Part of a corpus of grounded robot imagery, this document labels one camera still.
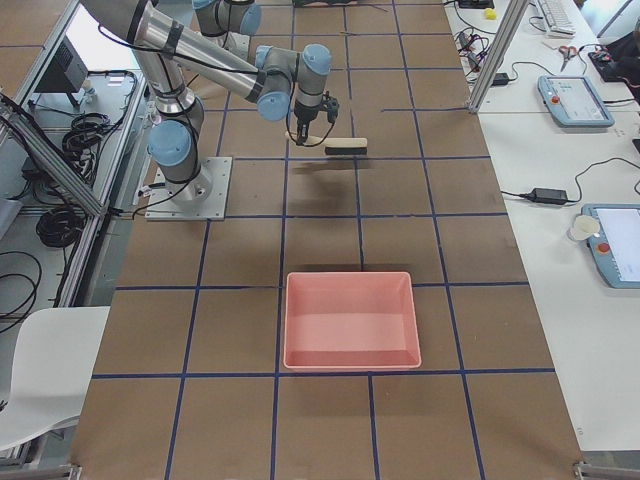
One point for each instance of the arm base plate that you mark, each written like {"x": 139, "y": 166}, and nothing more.
{"x": 205, "y": 198}
{"x": 238, "y": 46}

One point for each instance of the aluminium frame post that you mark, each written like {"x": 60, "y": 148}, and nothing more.
{"x": 506, "y": 31}

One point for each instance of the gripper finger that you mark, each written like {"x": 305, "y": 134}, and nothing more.
{"x": 302, "y": 133}

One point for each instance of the pink plastic bin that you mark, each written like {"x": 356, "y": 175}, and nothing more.
{"x": 350, "y": 321}

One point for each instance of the blue teach pendant near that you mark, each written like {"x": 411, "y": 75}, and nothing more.
{"x": 615, "y": 248}

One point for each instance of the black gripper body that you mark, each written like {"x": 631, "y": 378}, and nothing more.
{"x": 303, "y": 118}

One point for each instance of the blue teach pendant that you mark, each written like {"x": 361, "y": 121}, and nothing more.
{"x": 573, "y": 102}
{"x": 615, "y": 248}

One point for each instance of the black box device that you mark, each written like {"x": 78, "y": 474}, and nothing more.
{"x": 65, "y": 73}

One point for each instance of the beige hand brush black bristles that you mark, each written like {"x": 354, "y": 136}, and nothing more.
{"x": 332, "y": 146}

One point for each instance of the black power adapter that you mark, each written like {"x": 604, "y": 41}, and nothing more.
{"x": 548, "y": 196}

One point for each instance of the white keyboard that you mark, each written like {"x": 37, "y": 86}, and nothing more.
{"x": 556, "y": 22}

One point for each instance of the blue teach pendant far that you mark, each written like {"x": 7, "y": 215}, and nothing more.
{"x": 573, "y": 102}

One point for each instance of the white paper cup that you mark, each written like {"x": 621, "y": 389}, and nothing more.
{"x": 583, "y": 228}

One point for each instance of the red handled scissors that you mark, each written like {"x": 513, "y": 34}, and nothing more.
{"x": 568, "y": 53}

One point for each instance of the white chair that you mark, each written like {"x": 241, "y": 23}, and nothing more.
{"x": 52, "y": 366}

